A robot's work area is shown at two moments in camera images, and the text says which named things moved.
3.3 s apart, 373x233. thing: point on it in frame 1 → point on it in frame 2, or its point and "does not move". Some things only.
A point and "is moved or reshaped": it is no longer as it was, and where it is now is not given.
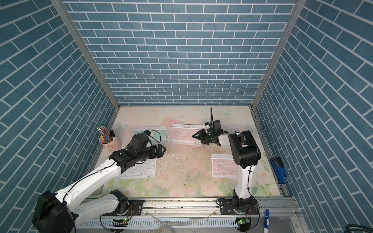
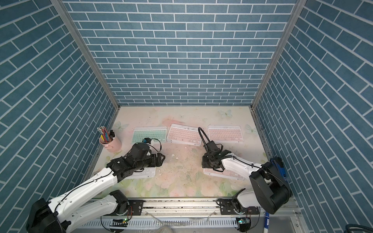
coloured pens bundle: x=106 y=137 does not move
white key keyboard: x=146 y=168 does not move
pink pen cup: x=113 y=146 does not move
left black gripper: x=155 y=154 → x=160 y=161
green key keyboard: x=158 y=134 does not move
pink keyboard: x=183 y=133 does not move
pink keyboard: x=223 y=165 is moved or reshaped
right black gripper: x=201 y=137 → x=204 y=158
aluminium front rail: x=206 y=208 does not move
